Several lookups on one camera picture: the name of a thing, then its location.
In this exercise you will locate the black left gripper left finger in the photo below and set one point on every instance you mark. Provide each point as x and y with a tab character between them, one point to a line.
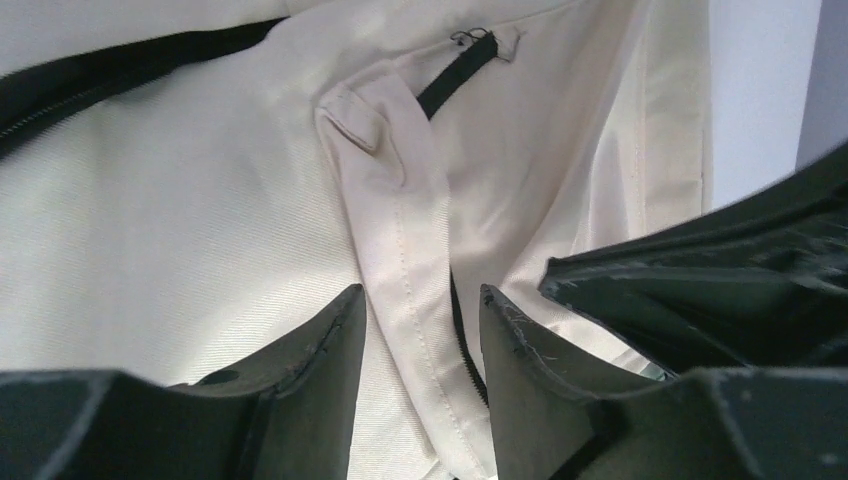
284	412

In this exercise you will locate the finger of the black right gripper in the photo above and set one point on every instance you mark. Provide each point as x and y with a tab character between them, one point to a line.
762	282

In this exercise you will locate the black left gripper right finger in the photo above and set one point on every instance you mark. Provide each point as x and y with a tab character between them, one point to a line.
558	412

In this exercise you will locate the beige canvas backpack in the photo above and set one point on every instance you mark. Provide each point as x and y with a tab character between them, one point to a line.
406	145

